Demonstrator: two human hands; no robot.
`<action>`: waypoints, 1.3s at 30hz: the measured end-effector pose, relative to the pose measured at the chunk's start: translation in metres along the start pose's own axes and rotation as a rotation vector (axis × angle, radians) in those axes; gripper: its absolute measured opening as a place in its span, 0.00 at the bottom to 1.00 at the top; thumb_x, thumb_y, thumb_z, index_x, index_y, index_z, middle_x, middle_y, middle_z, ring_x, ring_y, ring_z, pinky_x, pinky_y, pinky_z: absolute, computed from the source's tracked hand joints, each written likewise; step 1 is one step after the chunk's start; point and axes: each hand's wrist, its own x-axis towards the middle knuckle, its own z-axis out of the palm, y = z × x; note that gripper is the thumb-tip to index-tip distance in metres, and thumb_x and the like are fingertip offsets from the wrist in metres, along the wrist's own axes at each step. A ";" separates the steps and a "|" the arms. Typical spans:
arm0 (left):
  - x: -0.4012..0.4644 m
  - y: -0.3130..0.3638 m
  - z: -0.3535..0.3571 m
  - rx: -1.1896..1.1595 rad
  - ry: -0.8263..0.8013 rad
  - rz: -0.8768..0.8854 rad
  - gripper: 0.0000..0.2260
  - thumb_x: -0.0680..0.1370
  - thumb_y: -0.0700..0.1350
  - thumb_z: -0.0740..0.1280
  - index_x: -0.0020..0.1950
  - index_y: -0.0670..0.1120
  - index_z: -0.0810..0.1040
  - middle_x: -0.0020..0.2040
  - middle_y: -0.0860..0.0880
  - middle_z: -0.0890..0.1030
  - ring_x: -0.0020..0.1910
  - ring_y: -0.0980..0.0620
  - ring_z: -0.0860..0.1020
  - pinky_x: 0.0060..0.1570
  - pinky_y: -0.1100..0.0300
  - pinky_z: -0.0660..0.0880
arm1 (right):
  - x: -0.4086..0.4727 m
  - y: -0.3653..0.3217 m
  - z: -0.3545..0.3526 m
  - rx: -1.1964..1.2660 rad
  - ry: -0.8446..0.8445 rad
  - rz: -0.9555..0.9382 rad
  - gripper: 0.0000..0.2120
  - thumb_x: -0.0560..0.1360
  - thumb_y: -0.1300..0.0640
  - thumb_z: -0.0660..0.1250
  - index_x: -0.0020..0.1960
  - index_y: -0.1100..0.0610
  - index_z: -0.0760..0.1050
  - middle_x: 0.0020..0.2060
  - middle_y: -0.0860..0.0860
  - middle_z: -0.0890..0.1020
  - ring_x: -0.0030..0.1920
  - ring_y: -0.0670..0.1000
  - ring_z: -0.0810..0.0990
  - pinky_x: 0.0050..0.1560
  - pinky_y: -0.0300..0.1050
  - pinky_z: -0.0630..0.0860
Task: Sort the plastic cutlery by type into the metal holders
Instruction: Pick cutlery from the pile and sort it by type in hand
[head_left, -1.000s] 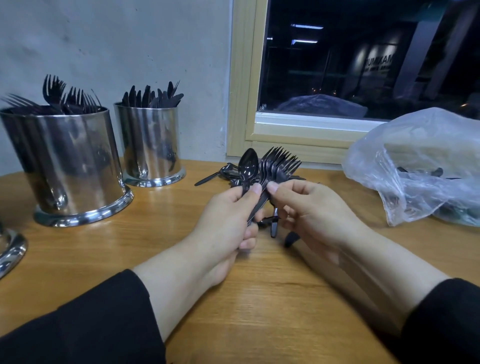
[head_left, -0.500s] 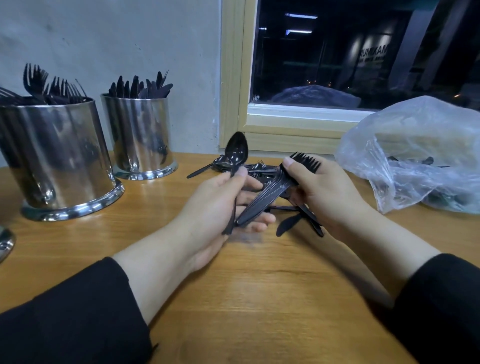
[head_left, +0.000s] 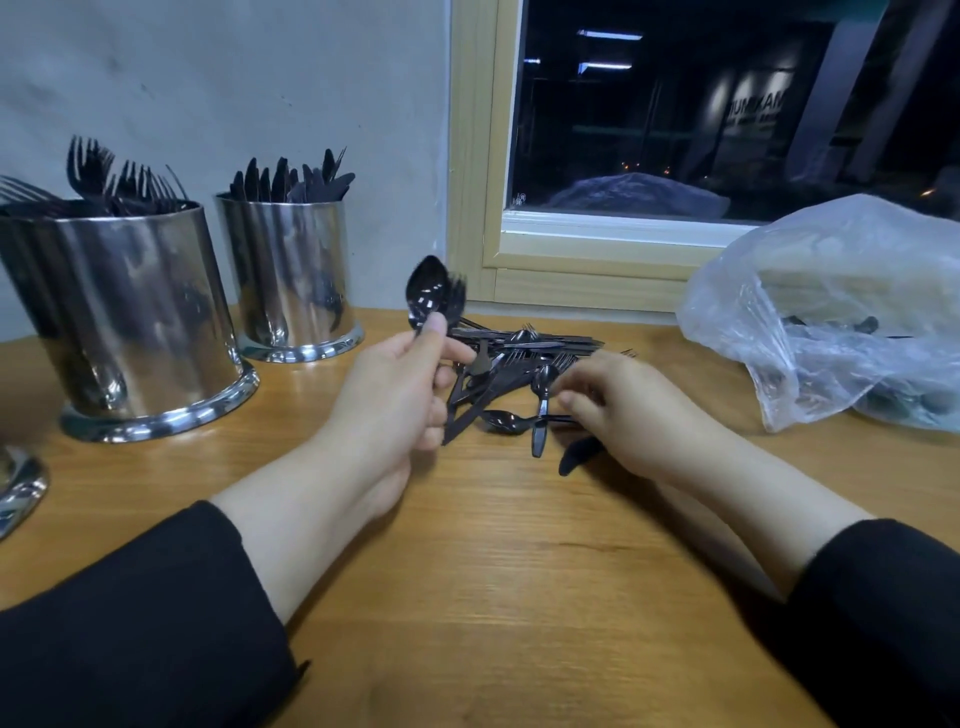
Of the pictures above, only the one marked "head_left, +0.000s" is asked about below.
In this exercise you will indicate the person's right hand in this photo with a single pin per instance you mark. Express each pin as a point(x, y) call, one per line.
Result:
point(638, 420)

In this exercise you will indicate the person's left hand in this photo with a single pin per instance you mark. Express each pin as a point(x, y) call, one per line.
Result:
point(383, 420)

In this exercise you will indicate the pile of black plastic cutlery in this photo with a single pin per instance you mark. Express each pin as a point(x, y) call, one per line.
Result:
point(518, 368)

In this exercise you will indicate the black plastic spoon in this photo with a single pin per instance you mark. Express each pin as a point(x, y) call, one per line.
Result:
point(456, 296)

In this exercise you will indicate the bunch of black cutlery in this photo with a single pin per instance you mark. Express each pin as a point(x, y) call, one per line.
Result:
point(428, 282)

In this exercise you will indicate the bunch of black knives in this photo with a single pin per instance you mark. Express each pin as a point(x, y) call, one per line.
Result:
point(293, 183)

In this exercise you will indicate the bunch of black forks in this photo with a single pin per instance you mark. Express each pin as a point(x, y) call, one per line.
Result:
point(105, 188)

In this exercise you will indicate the person's left forearm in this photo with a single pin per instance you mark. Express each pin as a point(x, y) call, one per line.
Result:
point(165, 630)

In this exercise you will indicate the person's right forearm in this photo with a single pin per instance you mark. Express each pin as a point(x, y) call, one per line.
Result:
point(855, 600)

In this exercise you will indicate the dark parked car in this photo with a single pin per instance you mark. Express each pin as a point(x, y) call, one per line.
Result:
point(638, 198)

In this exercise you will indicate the clear plastic bag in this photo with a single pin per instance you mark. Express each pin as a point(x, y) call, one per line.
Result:
point(825, 300)

